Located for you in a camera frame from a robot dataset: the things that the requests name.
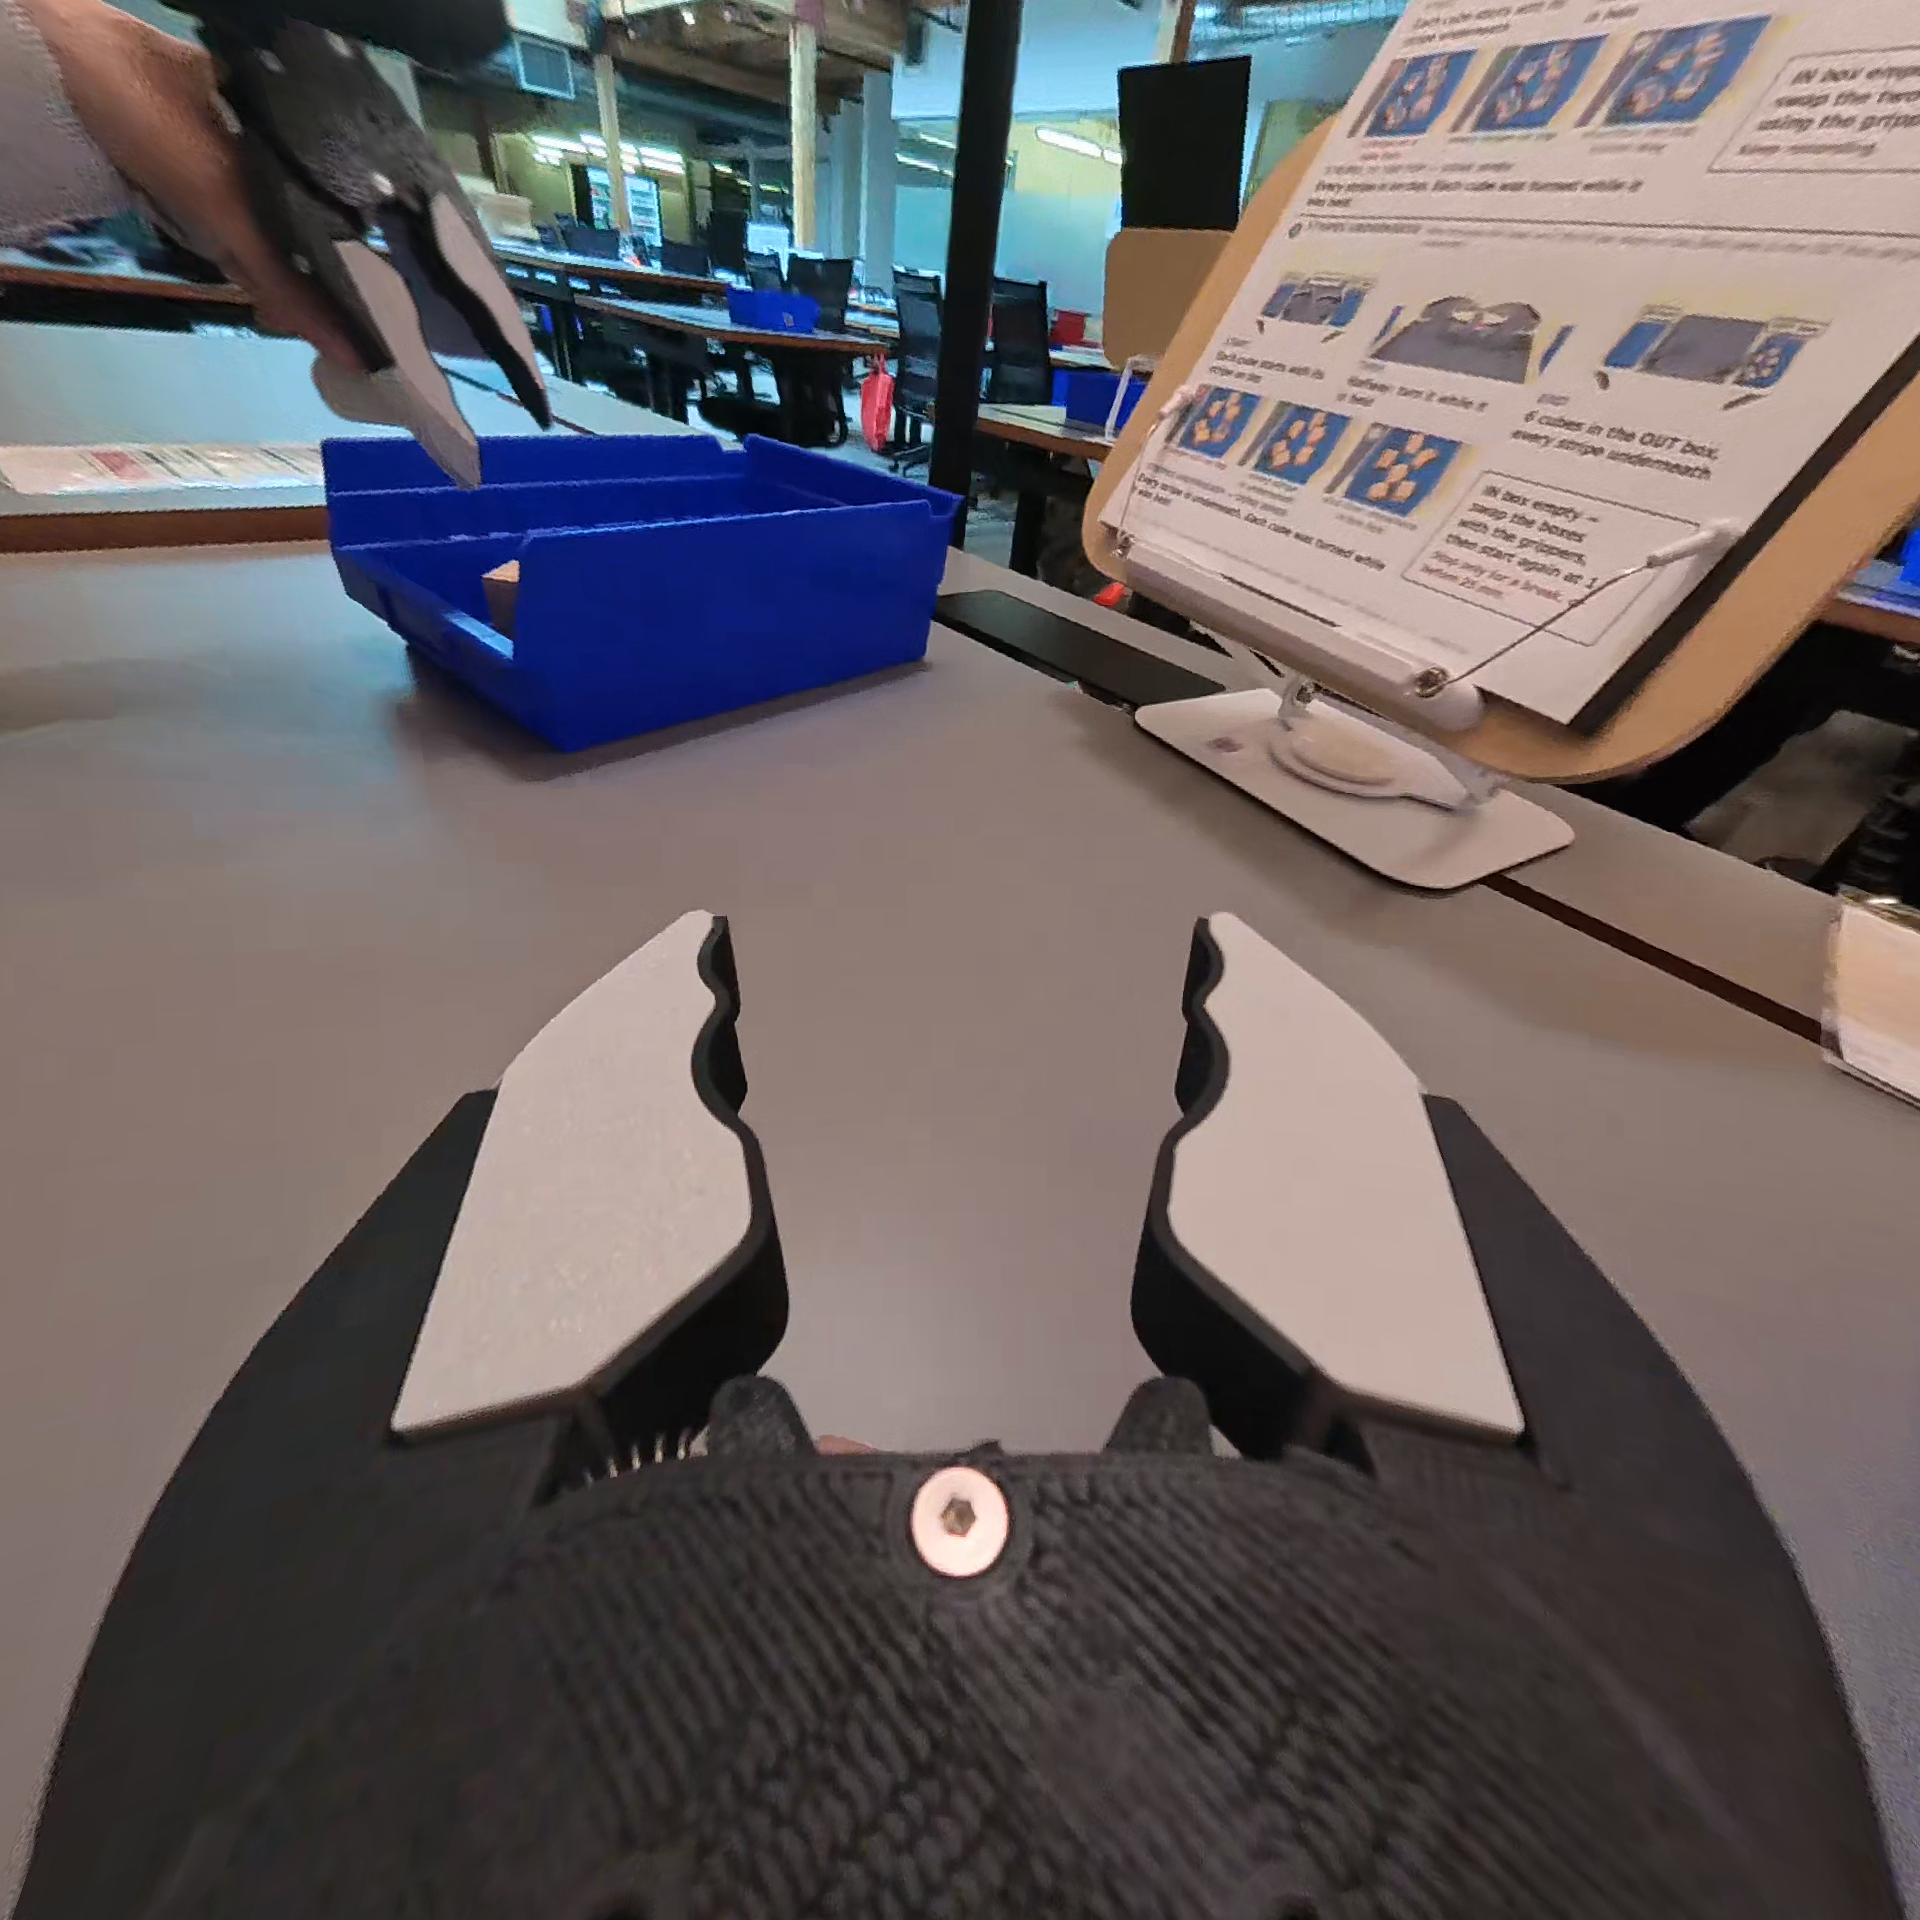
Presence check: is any laminated instruction sheet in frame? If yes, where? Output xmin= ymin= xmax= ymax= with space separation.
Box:
xmin=1821 ymin=885 xmax=1920 ymax=1109

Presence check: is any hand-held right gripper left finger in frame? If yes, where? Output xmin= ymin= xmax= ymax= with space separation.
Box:
xmin=391 ymin=909 xmax=793 ymax=1488

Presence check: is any instruction board on stand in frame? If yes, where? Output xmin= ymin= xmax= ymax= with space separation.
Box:
xmin=1079 ymin=113 xmax=1920 ymax=890

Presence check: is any black steel column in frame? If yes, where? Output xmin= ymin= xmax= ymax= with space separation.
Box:
xmin=929 ymin=0 xmax=1027 ymax=481

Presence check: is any wooden book stand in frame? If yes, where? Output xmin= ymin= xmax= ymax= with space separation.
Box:
xmin=1101 ymin=229 xmax=1233 ymax=369

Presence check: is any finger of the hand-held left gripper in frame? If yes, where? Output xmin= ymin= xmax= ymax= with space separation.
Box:
xmin=374 ymin=187 xmax=558 ymax=435
xmin=311 ymin=238 xmax=485 ymax=492

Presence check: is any black table cable flap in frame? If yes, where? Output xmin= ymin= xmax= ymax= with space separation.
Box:
xmin=933 ymin=587 xmax=1226 ymax=706

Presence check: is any black office chair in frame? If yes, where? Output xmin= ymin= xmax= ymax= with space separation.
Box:
xmin=986 ymin=277 xmax=1055 ymax=408

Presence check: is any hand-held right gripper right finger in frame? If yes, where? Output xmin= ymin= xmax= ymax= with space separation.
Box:
xmin=1129 ymin=909 xmax=1529 ymax=1465

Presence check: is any black display panel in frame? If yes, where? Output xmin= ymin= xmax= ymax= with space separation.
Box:
xmin=1117 ymin=57 xmax=1254 ymax=230

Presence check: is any person's left forearm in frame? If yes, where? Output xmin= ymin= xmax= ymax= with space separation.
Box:
xmin=0 ymin=0 xmax=143 ymax=250

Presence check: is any printed instruction poster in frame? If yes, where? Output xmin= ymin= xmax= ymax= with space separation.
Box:
xmin=1101 ymin=0 xmax=1920 ymax=725

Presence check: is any person's left hand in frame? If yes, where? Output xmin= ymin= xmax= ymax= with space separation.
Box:
xmin=22 ymin=0 xmax=367 ymax=377

